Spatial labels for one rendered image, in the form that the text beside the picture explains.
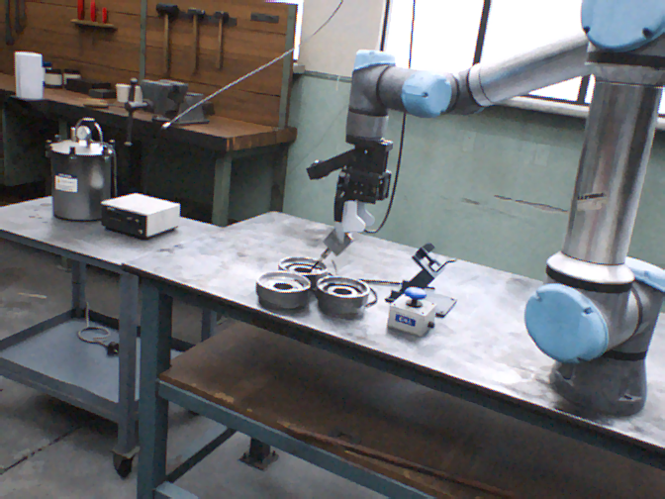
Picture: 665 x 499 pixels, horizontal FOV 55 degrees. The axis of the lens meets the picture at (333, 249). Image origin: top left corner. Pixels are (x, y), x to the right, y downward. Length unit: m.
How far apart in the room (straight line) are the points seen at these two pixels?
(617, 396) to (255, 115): 2.35
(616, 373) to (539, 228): 1.74
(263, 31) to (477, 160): 1.12
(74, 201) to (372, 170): 1.11
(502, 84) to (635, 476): 0.82
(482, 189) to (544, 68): 1.74
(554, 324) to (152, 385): 0.92
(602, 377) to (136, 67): 2.93
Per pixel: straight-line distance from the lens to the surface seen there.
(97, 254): 1.83
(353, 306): 1.24
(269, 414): 1.39
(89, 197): 2.08
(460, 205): 2.86
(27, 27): 4.17
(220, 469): 2.13
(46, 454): 2.23
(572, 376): 1.13
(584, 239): 0.93
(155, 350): 1.48
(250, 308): 1.25
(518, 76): 1.14
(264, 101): 3.09
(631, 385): 1.13
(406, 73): 1.13
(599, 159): 0.91
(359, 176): 1.20
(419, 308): 1.22
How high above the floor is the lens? 1.31
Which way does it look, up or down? 18 degrees down
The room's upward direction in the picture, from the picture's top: 7 degrees clockwise
